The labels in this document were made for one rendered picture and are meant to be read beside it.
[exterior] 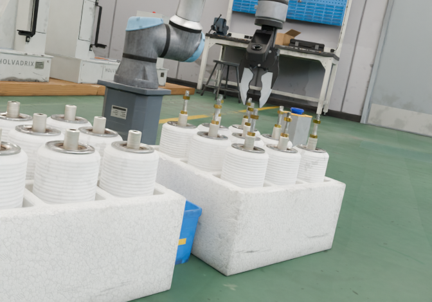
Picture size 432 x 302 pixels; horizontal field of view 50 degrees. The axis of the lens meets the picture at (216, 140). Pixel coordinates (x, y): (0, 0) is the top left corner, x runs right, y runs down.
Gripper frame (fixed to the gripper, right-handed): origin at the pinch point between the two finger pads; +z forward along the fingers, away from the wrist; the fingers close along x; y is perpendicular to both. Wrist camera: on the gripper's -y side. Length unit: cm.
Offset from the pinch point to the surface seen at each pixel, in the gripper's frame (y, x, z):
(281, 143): -7.0, -9.5, 7.9
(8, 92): 130, 167, 32
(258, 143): -1.9, -3.8, 9.8
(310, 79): 516, 4, -8
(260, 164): -18.9, -6.8, 11.6
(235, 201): -25.6, -4.1, 18.6
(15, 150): -59, 23, 9
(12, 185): -61, 21, 13
